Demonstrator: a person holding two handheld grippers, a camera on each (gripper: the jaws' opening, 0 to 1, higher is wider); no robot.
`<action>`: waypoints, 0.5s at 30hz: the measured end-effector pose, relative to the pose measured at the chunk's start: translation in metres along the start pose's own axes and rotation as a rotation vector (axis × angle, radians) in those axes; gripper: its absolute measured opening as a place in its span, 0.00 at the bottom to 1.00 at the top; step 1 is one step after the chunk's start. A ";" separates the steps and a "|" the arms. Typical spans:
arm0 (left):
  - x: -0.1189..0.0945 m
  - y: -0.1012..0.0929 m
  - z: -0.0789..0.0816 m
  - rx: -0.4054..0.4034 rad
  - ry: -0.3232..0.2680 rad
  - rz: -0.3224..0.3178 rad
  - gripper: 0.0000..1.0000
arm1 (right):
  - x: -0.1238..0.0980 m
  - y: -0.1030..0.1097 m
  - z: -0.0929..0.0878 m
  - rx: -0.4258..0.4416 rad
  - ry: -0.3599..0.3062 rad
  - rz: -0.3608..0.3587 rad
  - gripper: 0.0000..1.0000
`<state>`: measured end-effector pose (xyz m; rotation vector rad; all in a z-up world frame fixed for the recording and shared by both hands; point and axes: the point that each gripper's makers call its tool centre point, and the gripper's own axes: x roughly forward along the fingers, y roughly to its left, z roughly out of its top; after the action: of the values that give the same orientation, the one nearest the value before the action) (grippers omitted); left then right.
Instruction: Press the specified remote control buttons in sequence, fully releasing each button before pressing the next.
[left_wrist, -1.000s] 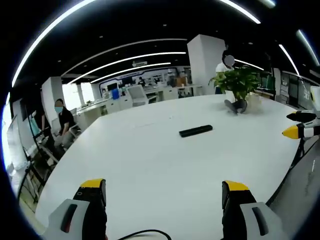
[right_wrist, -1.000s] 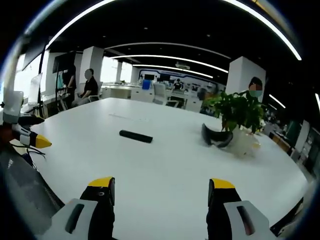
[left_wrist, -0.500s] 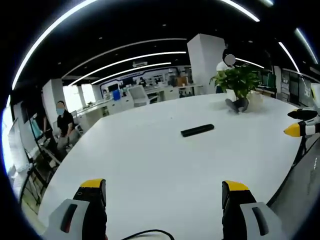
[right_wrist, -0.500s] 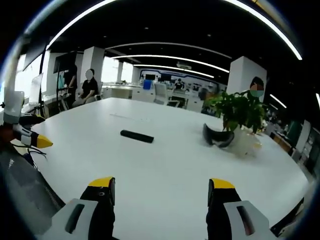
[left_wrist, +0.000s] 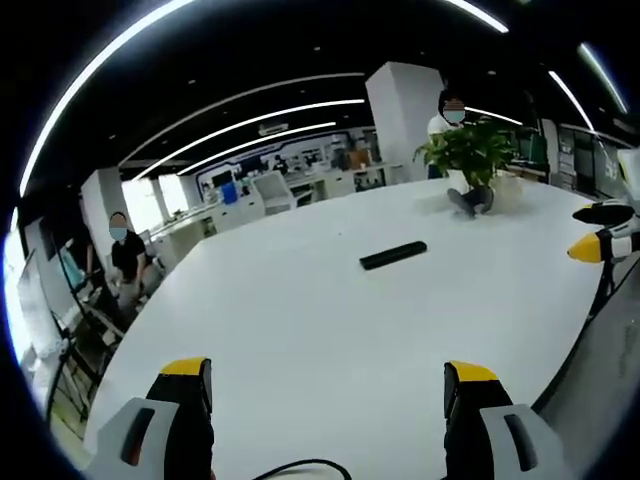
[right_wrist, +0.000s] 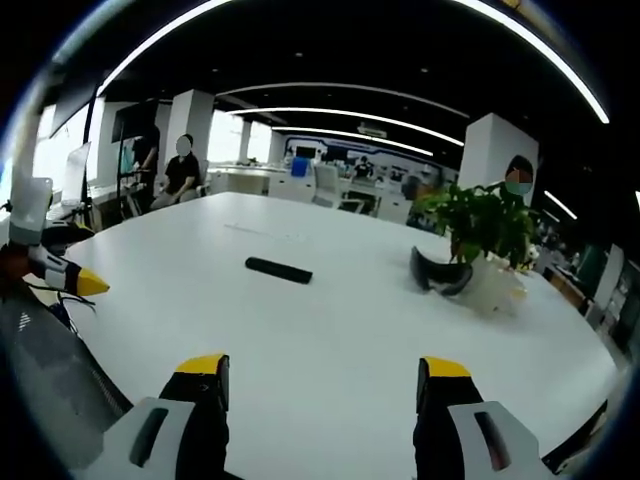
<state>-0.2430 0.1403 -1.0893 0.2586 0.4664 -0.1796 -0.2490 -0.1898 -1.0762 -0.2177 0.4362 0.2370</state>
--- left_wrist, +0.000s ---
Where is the white square pillar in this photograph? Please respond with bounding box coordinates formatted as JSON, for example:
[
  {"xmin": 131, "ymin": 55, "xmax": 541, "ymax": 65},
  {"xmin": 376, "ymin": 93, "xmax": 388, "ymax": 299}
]
[{"xmin": 364, "ymin": 60, "xmax": 448, "ymax": 169}]

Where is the green potted plant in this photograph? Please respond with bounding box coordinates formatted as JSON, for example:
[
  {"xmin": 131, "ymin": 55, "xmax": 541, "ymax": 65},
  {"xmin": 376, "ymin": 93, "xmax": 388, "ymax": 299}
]
[{"xmin": 412, "ymin": 119, "xmax": 524, "ymax": 220}]

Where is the white office chair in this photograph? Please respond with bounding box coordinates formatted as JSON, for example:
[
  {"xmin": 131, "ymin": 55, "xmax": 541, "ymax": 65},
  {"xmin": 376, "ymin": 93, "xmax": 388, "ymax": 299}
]
[{"xmin": 253, "ymin": 172, "xmax": 294, "ymax": 216}]

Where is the black remote control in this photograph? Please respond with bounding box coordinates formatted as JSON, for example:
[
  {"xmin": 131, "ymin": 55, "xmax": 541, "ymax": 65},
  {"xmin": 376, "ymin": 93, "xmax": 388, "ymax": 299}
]
[{"xmin": 358, "ymin": 240, "xmax": 428, "ymax": 271}]

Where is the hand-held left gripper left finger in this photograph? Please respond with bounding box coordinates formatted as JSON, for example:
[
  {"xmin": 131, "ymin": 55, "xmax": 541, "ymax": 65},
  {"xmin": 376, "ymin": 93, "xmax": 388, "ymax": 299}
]
[{"xmin": 81, "ymin": 356, "xmax": 216, "ymax": 480}]

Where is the black cable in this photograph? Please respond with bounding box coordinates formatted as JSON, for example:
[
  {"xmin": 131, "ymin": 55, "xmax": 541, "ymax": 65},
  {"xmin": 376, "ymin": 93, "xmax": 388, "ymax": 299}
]
[{"xmin": 238, "ymin": 458, "xmax": 351, "ymax": 480}]

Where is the black metal cart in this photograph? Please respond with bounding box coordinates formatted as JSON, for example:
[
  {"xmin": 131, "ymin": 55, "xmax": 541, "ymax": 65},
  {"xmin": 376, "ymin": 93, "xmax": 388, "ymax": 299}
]
[{"xmin": 37, "ymin": 234, "xmax": 129, "ymax": 424}]

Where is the white counter desk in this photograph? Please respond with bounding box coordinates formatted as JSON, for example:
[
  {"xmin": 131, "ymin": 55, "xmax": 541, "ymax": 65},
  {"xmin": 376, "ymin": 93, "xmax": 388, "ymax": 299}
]
[{"xmin": 149, "ymin": 169, "xmax": 351, "ymax": 261}]

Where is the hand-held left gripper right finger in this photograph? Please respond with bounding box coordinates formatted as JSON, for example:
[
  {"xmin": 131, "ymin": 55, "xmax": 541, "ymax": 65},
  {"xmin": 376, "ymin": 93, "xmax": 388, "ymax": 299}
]
[{"xmin": 443, "ymin": 360, "xmax": 575, "ymax": 480}]

